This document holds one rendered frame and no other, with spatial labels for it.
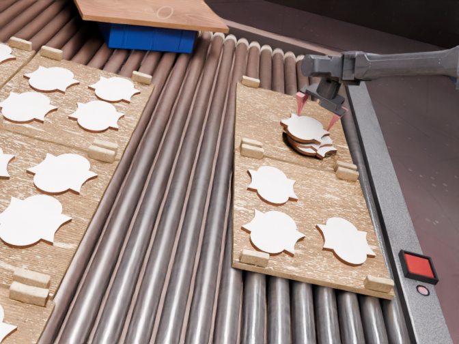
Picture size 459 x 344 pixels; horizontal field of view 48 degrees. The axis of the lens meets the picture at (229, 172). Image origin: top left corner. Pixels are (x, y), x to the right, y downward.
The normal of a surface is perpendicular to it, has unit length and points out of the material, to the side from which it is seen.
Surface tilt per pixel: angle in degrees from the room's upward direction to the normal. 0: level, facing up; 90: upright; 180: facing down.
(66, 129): 0
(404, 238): 0
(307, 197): 0
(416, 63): 90
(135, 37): 90
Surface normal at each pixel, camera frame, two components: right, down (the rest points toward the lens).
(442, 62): -0.90, 0.02
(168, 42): 0.40, 0.62
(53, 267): 0.26, -0.79
